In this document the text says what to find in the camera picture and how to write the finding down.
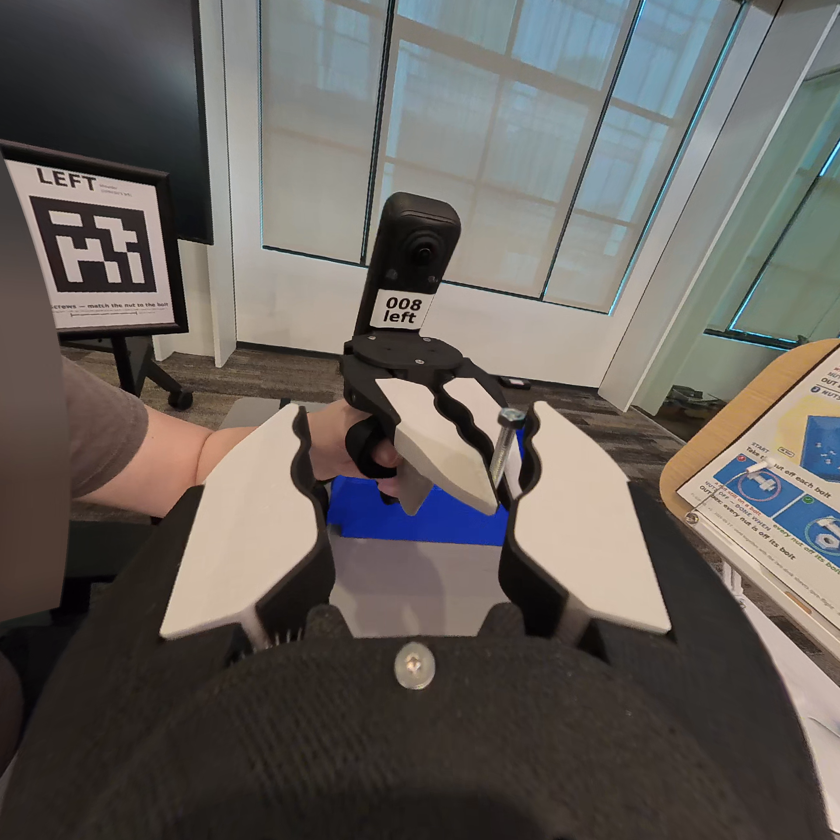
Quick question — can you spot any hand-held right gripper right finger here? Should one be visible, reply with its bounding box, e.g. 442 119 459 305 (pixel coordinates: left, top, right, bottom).
499 400 672 647

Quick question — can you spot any side glass window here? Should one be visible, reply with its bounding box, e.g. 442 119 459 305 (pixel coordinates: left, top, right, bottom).
705 72 840 349

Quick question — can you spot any black wheeled sign stand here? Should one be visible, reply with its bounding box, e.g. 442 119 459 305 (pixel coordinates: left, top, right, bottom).
59 331 194 411

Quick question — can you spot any black chair armrest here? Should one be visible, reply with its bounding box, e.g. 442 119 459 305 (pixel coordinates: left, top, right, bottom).
66 518 175 581

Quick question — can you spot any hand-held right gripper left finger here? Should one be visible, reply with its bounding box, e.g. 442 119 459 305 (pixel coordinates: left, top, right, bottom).
159 402 336 651

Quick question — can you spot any blue plastic bin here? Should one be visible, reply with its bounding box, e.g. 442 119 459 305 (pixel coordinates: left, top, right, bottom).
326 476 511 547

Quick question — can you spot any framed marker sign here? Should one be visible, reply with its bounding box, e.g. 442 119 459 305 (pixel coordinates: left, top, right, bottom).
0 140 190 340

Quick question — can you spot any black wall display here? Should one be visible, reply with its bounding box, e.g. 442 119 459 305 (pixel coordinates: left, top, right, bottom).
0 0 214 245

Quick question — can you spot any person's left hand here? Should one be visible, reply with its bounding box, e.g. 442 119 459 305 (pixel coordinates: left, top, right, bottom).
307 399 404 506

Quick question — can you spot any large glass window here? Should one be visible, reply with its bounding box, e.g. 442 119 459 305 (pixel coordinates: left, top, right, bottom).
259 0 749 315

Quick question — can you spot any long silver hex bolt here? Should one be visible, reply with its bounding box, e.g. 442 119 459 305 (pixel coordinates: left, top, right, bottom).
489 407 527 490

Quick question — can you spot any person's left forearm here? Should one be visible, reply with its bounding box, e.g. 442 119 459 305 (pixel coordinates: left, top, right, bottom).
69 403 316 521

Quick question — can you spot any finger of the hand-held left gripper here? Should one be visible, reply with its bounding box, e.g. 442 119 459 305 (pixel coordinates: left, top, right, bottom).
448 376 526 508
373 377 500 516

